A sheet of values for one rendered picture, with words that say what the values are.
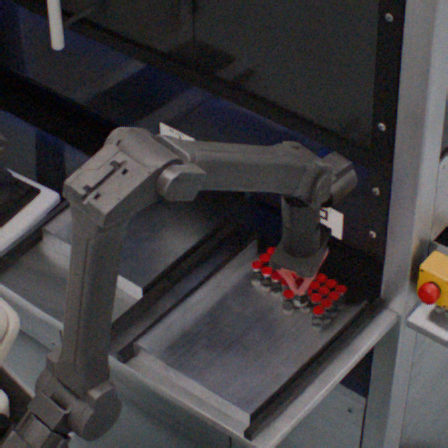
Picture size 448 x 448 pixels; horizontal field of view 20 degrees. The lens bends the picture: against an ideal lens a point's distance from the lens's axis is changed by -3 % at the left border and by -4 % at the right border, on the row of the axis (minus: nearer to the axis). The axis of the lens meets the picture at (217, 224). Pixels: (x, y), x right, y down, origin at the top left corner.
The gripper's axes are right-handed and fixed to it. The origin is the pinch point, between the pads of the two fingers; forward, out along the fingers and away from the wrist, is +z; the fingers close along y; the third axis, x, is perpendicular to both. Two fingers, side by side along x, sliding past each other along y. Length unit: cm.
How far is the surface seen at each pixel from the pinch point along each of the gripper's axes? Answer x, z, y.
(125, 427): 63, 114, 34
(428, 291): -16.6, 13.5, 18.6
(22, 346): 102, 114, 47
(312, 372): -1.5, 23.7, 2.0
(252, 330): 12.9, 25.6, 8.4
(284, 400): 0.3, 23.3, -5.9
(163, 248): 36.9, 25.8, 20.7
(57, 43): 65, -6, 35
